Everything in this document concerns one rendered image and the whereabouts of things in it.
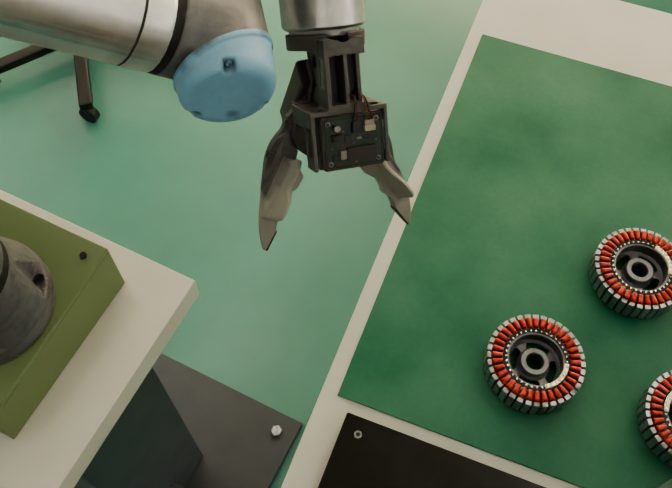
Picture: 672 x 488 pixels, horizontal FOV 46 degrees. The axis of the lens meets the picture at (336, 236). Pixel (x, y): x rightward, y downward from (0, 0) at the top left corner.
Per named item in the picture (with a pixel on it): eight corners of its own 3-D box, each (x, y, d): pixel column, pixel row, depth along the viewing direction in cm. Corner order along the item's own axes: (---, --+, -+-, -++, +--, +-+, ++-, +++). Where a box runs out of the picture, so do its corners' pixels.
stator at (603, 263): (612, 330, 95) (622, 318, 92) (572, 253, 100) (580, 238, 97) (695, 306, 97) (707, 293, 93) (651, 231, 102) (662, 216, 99)
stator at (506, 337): (462, 367, 93) (467, 355, 89) (524, 308, 97) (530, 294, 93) (536, 435, 89) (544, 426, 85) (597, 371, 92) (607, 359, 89)
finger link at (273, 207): (249, 252, 70) (299, 161, 69) (235, 233, 76) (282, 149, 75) (278, 265, 72) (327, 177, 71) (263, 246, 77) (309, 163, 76)
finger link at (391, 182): (425, 237, 76) (367, 170, 72) (401, 220, 81) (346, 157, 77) (448, 214, 76) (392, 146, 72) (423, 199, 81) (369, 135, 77)
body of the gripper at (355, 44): (312, 181, 68) (299, 39, 64) (287, 161, 76) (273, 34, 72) (394, 167, 70) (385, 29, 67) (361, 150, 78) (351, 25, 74)
